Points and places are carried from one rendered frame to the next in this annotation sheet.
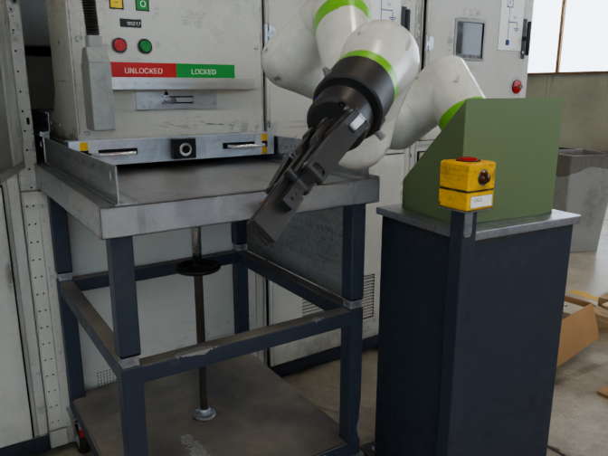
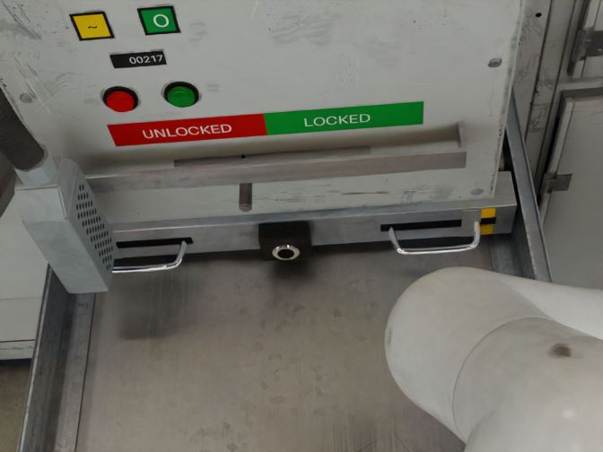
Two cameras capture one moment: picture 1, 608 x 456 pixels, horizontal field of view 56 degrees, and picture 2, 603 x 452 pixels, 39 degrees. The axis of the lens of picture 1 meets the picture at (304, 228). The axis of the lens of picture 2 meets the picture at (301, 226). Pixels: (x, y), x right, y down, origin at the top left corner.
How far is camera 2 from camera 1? 1.25 m
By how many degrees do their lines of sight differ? 52
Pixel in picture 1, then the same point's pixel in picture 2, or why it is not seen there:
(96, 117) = (65, 282)
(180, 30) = (269, 56)
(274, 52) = (397, 370)
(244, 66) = (454, 100)
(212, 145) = (354, 228)
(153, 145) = (222, 232)
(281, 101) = not seen: outside the picture
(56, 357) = not seen: hidden behind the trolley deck
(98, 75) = (48, 238)
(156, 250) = not seen: hidden behind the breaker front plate
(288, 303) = (563, 275)
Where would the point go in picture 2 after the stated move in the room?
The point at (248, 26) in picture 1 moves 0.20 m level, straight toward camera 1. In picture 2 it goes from (476, 24) to (384, 193)
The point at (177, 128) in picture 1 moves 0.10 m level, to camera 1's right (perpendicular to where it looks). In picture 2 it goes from (277, 203) to (353, 239)
